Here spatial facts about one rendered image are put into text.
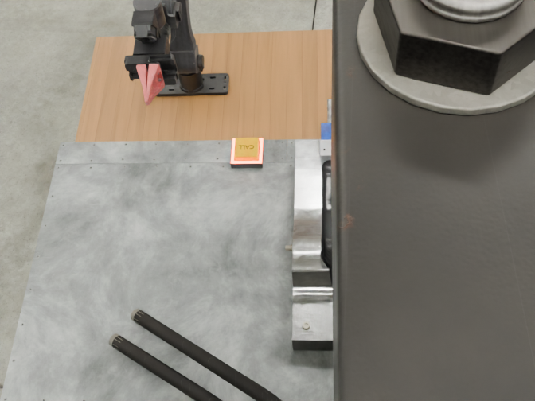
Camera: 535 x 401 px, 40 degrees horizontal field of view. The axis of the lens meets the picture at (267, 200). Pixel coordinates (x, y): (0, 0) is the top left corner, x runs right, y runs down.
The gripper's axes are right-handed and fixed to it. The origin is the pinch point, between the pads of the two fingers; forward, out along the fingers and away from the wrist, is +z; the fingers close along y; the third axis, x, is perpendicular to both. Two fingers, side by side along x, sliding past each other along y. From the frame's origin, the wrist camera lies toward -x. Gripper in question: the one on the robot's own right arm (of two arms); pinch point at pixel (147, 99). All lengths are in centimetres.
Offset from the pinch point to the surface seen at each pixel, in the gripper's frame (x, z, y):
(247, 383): 28, 49, 19
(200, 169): 39.8, -9.5, 4.0
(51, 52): 123, -127, -83
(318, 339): 33, 38, 33
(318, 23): 123, -140, 34
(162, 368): 33, 45, 1
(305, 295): 33, 28, 31
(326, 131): 26.1, -10.3, 36.0
